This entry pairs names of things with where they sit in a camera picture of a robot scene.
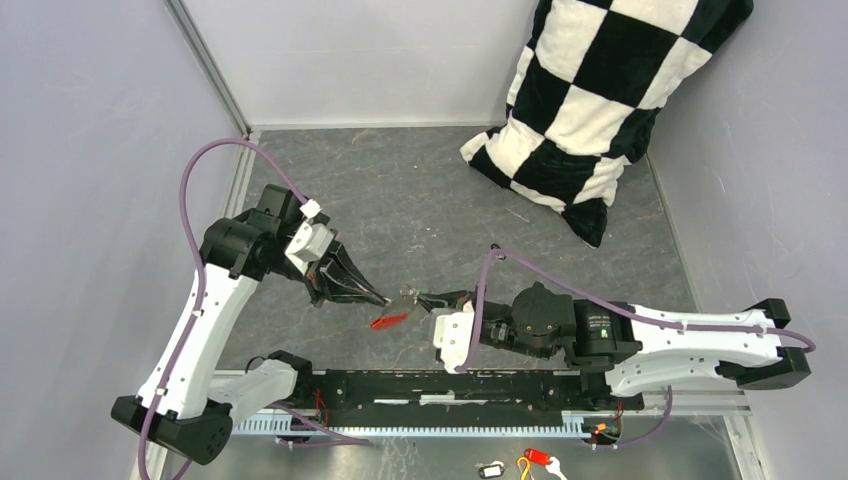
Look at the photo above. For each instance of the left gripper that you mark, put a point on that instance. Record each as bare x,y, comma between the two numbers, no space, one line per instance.
322,276

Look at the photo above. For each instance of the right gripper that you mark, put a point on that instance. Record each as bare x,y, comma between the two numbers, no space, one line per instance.
428,300

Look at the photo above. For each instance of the red key tag with keyring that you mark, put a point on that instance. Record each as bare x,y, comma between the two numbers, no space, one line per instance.
395,312

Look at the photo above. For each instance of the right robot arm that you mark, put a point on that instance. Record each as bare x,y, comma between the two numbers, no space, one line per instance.
623,349

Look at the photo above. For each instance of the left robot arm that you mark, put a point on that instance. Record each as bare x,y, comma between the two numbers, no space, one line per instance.
178,407

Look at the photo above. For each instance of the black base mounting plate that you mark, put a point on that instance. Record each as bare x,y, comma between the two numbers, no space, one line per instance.
430,398

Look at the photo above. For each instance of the red key tag bottom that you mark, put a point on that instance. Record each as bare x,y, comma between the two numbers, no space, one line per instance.
537,457

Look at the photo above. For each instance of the yellow carabiner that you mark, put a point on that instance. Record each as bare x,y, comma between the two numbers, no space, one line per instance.
523,465

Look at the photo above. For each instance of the black white checkered blanket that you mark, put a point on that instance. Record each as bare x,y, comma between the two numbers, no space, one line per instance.
588,87

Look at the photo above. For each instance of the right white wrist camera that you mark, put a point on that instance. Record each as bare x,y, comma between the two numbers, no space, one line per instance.
452,336

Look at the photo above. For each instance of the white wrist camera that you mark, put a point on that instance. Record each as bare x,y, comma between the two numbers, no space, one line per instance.
310,241
452,336

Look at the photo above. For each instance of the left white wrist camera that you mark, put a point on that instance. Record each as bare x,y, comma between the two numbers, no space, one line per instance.
310,241

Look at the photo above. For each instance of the white slotted cable duct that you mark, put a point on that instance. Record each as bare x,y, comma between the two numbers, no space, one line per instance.
279,424

